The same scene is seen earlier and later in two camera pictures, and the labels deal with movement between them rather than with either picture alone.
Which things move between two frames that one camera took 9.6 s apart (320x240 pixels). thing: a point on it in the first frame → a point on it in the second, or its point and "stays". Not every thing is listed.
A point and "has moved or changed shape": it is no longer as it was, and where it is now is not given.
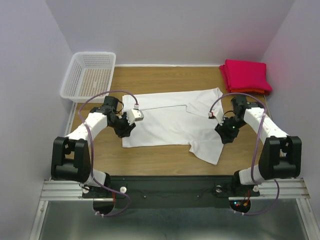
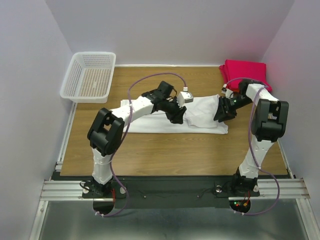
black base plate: [168, 192] stays
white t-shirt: [177, 119] has moved or changed shape
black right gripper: [226, 136] → [224, 113]
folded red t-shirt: [239, 74] stays
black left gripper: [125, 131] → [176, 117]
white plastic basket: [89, 74] stays
